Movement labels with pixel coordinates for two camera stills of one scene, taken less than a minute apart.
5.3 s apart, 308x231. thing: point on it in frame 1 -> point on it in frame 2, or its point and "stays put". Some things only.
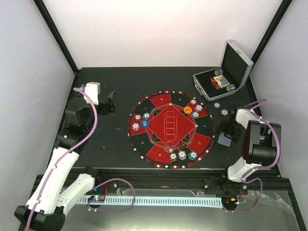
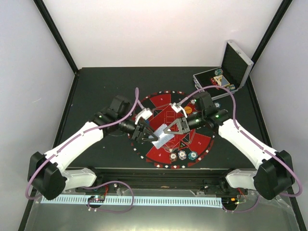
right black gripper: (234, 137) -> (181, 130)
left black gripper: (111, 108) -> (140, 131)
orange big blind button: (187, 109) stays put
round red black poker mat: (171, 129) stays put
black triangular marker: (182, 145) stays put
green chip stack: (216, 105) stays put
